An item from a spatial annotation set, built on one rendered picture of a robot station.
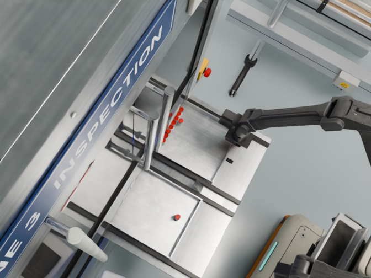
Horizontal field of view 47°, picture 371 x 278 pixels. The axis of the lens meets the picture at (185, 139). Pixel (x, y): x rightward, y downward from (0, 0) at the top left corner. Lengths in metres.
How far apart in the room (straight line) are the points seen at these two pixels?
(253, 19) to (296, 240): 1.25
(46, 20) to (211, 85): 2.37
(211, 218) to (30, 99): 1.30
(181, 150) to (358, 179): 1.54
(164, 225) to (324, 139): 1.59
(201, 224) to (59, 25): 1.28
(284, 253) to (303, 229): 0.18
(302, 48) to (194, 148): 1.03
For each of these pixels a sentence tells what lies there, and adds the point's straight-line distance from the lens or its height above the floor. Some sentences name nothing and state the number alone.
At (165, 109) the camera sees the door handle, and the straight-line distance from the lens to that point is 0.90.
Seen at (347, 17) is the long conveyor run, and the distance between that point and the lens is 2.25.
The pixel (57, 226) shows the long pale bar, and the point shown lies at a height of 1.90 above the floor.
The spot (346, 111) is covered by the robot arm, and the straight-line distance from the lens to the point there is 1.34.
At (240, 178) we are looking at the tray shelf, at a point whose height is 0.88.
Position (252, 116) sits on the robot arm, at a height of 1.20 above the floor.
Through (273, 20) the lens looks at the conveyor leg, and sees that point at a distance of 2.50.
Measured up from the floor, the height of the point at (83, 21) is 2.10.
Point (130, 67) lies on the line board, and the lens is 0.67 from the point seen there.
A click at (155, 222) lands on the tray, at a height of 0.88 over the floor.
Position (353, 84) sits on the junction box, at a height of 0.54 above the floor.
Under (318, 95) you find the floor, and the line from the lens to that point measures 3.11.
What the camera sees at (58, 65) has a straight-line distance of 0.55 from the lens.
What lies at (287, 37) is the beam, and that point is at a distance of 2.55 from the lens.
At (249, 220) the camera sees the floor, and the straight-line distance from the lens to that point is 2.70.
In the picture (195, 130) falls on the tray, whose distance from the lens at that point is 1.82.
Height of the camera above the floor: 2.59
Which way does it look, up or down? 71 degrees down
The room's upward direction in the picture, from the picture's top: 22 degrees clockwise
